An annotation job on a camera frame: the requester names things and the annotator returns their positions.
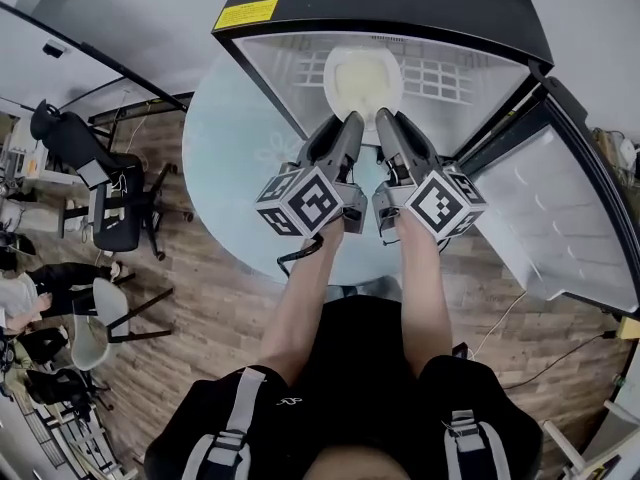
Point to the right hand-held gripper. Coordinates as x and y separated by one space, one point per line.
440 203

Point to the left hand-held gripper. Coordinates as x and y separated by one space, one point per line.
315 203

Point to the person's left forearm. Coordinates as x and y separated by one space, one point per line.
300 308

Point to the person's right forearm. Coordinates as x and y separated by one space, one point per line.
425 298

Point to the person's grey trouser leg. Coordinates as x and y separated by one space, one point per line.
370 288

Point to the small white round object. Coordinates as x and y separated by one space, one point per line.
627 150

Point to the black office chair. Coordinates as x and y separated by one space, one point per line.
117 208

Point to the person's black shirt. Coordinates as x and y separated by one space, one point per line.
360 378

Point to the yellow table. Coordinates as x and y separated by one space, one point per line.
631 328

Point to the black whiteboard eraser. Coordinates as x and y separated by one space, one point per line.
53 49

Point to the white chair with black legs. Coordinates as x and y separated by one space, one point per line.
90 338

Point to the black-framed whiteboard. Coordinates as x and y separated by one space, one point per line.
30 68

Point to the person's face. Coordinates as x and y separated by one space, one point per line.
360 465

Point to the white frame furniture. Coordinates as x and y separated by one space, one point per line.
600 443

